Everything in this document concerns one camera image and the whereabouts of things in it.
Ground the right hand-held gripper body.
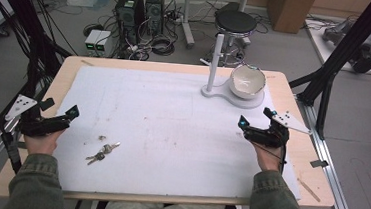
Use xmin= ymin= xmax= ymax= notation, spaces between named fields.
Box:
xmin=241 ymin=107 xmax=313 ymax=152

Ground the white desk leg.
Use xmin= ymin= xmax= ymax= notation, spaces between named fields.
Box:
xmin=177 ymin=0 xmax=200 ymax=50

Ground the white stand with round base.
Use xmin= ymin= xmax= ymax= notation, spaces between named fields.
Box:
xmin=195 ymin=32 xmax=271 ymax=112

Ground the white floor board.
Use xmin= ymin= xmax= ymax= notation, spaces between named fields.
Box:
xmin=301 ymin=18 xmax=371 ymax=77

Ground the brown cardboard box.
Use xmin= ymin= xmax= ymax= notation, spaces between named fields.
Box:
xmin=264 ymin=0 xmax=318 ymax=36

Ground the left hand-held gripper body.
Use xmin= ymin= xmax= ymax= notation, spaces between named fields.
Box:
xmin=3 ymin=92 xmax=74 ymax=141

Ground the white power supply unit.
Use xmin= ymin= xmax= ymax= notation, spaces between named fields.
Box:
xmin=83 ymin=28 xmax=102 ymax=58
xmin=93 ymin=29 xmax=114 ymax=58

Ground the person's right hand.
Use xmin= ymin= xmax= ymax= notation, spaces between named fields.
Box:
xmin=252 ymin=142 xmax=289 ymax=175

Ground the black round stool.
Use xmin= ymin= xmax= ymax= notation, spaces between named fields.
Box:
xmin=210 ymin=8 xmax=259 ymax=59

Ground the person's left hand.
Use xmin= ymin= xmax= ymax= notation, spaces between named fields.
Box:
xmin=22 ymin=125 xmax=67 ymax=158

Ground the thin wooden stick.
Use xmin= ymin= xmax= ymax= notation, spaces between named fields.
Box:
xmin=295 ymin=178 xmax=324 ymax=203

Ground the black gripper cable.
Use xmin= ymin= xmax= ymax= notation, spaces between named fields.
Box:
xmin=247 ymin=140 xmax=289 ymax=176

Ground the coiled black cable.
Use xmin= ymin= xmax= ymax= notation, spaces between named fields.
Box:
xmin=149 ymin=34 xmax=178 ymax=58

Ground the bunch of keys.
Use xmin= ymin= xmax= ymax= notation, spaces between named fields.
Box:
xmin=84 ymin=139 xmax=122 ymax=169

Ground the white bowl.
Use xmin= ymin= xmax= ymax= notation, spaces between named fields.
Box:
xmin=227 ymin=63 xmax=269 ymax=102

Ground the black computer tower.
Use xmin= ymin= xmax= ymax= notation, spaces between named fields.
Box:
xmin=142 ymin=0 xmax=167 ymax=38
xmin=112 ymin=0 xmax=148 ymax=46

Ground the black metal frame stand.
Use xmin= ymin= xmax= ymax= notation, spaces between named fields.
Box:
xmin=284 ymin=0 xmax=371 ymax=144
xmin=0 ymin=0 xmax=79 ymax=176

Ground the grey robot equipment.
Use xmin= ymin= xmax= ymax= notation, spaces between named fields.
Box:
xmin=319 ymin=18 xmax=371 ymax=75

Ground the black bracket clip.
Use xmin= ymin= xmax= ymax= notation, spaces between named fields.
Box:
xmin=309 ymin=157 xmax=331 ymax=170

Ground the white table mat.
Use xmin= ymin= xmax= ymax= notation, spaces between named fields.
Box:
xmin=48 ymin=61 xmax=311 ymax=209

